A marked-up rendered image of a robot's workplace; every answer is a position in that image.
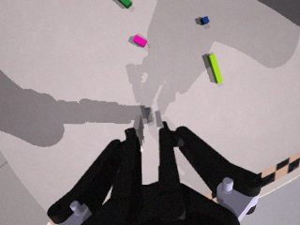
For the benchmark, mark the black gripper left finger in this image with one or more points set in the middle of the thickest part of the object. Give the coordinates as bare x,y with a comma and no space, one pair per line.
91,190

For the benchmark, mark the small grey block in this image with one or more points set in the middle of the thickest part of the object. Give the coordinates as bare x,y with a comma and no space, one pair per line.
149,116

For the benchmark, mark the small magenta block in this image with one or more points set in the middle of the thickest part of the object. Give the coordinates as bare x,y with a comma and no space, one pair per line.
140,40

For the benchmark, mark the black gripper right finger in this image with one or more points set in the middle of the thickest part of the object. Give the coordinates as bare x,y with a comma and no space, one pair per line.
236,188

